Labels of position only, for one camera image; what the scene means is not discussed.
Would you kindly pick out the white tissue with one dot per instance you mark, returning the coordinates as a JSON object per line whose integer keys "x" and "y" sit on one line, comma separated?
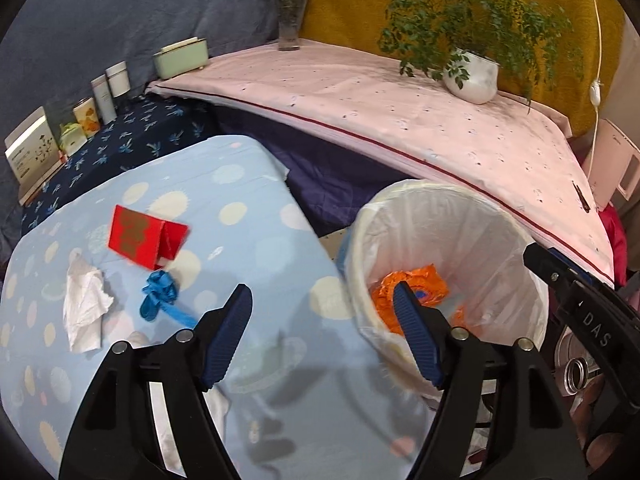
{"x": 82, "y": 310}

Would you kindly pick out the green tissue box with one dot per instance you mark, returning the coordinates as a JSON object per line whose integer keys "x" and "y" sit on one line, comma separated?
{"x": 180, "y": 60}

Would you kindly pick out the blue ribbon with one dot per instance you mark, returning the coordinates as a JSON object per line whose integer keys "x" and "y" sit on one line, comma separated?
{"x": 160, "y": 290}

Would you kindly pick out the dark purple cloth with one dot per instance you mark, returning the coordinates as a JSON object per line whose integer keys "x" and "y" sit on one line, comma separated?
{"x": 320, "y": 180}

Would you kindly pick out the red paper box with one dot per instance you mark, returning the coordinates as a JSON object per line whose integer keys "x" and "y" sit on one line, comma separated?
{"x": 132, "y": 235}

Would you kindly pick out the small green pouch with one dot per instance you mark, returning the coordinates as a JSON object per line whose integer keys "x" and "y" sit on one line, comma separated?
{"x": 71, "y": 140}

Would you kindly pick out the white lined trash bin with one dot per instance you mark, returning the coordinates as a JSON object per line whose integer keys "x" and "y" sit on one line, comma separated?
{"x": 450, "y": 230}

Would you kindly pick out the yellow printed tin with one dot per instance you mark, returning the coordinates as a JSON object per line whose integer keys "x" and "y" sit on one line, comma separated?
{"x": 86, "y": 120}

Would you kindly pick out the pink dotted cloth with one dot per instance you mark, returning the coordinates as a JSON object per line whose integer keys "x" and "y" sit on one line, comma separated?
{"x": 375, "y": 105}

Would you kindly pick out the yellow backdrop cloth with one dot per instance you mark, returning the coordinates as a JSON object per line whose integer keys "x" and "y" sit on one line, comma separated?
{"x": 340, "y": 15}

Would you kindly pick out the dark blue leaf-print cloth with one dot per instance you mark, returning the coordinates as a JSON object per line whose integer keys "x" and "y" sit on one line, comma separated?
{"x": 135, "y": 135}

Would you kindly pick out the black clip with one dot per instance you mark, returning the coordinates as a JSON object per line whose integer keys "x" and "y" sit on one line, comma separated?
{"x": 582, "y": 200}

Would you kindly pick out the short white jar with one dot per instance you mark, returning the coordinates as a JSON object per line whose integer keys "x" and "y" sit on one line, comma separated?
{"x": 118, "y": 82}

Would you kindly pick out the red cloth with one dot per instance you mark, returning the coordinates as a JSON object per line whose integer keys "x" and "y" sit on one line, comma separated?
{"x": 612, "y": 240}

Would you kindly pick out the potted green plant white pot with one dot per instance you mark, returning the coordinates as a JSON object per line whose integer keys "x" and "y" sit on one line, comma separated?
{"x": 472, "y": 80}

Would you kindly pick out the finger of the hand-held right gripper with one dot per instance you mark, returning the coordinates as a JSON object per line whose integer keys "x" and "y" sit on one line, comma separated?
{"x": 580, "y": 267}
{"x": 542, "y": 262}

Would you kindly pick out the pink appliance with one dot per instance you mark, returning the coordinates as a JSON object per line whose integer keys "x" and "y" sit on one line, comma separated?
{"x": 615, "y": 160}

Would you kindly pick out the blue backdrop cloth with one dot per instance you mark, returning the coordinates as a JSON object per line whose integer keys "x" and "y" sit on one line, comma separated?
{"x": 150, "y": 10}

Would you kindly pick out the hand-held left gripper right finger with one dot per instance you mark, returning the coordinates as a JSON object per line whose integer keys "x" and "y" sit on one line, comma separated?
{"x": 417, "y": 335}

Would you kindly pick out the tall white bottle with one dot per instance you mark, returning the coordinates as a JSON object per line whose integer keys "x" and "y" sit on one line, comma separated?
{"x": 103, "y": 100}

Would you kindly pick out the white gift box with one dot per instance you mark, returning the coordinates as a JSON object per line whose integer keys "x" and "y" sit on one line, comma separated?
{"x": 32, "y": 152}

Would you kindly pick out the orange plastic wrapper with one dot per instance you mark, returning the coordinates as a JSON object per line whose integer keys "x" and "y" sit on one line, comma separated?
{"x": 387, "y": 300}

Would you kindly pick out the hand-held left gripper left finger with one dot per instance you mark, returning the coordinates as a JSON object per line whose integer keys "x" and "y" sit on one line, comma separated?
{"x": 227, "y": 340}

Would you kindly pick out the glass vase with pink flowers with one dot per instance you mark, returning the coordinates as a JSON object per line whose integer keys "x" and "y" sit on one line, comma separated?
{"x": 289, "y": 30}

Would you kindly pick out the light blue printed tablecloth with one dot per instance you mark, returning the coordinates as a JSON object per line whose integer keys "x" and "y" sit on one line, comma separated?
{"x": 280, "y": 270}

